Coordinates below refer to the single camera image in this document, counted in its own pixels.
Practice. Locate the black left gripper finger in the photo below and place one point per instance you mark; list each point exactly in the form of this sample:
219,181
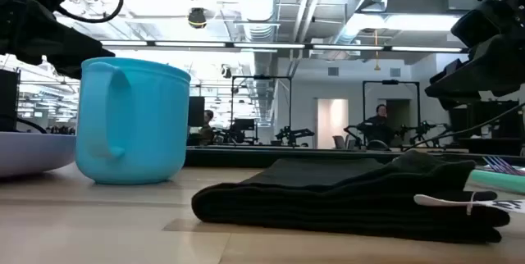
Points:
49,38

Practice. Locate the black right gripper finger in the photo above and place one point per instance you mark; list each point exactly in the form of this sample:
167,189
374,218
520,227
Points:
488,71
449,68

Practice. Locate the purple plastic plate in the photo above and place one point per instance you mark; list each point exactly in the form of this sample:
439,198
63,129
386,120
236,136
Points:
33,153

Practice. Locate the blue plastic mug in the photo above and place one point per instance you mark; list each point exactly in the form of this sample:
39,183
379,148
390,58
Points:
131,124

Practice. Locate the white napkin tag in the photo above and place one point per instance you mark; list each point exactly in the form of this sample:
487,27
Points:
451,203

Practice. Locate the black cloth napkin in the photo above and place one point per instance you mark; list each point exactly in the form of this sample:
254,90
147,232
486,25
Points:
328,206

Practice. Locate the background black robot arm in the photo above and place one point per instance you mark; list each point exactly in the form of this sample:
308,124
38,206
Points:
422,128
293,133

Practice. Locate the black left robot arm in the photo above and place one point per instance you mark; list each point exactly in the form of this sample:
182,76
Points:
8,100

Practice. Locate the black serving tray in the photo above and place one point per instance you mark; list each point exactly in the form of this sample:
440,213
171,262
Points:
246,157

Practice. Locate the person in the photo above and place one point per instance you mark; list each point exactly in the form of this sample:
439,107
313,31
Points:
379,126
207,126

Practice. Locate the grey chair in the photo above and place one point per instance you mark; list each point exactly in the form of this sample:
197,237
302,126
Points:
339,142

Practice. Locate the black ceiling dome device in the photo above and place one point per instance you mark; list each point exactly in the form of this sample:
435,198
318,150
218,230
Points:
197,18

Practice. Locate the black monitor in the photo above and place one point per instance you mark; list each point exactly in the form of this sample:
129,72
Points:
196,111

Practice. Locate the ceiling light strip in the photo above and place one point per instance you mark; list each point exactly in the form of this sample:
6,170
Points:
266,45

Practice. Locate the black station frame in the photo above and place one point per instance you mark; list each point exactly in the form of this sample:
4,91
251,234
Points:
389,82
261,77

